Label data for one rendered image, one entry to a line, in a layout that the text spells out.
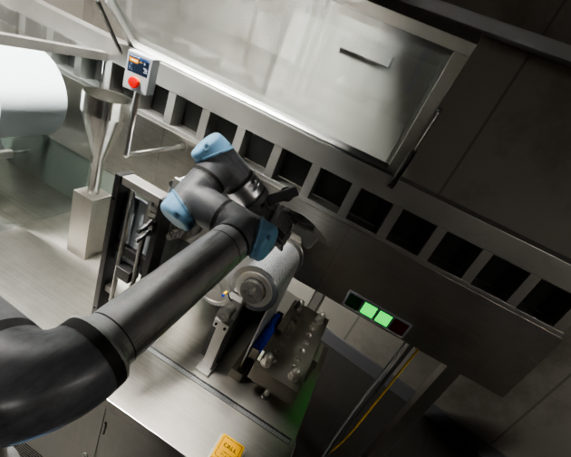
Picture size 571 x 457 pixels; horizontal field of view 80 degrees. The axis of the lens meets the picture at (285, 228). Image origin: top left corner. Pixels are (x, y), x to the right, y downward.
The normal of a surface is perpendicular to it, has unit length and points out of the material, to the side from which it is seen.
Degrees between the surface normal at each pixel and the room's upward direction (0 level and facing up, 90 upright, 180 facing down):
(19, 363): 16
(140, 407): 0
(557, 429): 90
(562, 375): 90
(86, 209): 90
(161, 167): 90
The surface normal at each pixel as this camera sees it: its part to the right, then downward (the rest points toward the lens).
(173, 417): 0.37, -0.82
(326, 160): -0.34, 0.31
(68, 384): 0.70, -0.07
